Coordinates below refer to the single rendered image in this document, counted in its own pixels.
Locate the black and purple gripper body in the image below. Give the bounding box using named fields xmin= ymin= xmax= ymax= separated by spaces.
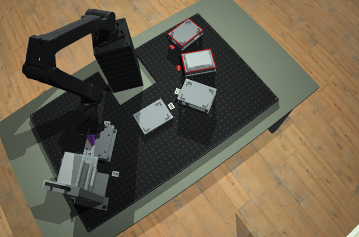
xmin=88 ymin=124 xmax=105 ymax=135

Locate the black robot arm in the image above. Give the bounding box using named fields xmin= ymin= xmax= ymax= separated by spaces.
xmin=22 ymin=9 xmax=125 ymax=138

